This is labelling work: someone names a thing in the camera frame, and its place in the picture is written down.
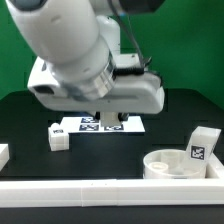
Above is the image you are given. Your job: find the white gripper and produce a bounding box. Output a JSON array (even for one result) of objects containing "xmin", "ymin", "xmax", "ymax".
[{"xmin": 28, "ymin": 58, "xmax": 165, "ymax": 121}]

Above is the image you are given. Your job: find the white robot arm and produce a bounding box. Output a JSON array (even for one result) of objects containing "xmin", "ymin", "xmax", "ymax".
[{"xmin": 5, "ymin": 0, "xmax": 165, "ymax": 116}]

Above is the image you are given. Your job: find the white marker sheet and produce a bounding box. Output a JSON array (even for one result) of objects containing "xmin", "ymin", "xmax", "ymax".
[{"xmin": 60, "ymin": 116, "xmax": 145, "ymax": 133}]

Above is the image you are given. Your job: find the white U-shaped fence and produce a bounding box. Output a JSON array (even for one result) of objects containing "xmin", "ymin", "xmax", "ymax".
[{"xmin": 0, "ymin": 155, "xmax": 224, "ymax": 208}]

